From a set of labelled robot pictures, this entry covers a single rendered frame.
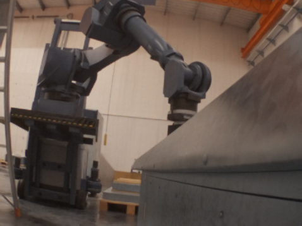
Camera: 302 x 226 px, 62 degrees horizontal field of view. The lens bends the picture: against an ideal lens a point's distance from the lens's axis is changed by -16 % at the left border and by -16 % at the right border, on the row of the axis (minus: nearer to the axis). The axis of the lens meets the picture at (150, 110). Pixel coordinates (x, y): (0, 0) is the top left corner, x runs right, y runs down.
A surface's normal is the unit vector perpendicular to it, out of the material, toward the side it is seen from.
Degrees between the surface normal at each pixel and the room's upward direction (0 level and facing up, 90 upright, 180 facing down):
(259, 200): 90
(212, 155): 90
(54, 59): 90
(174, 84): 90
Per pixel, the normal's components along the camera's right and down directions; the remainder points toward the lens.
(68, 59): 0.59, -0.11
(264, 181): -0.99, -0.11
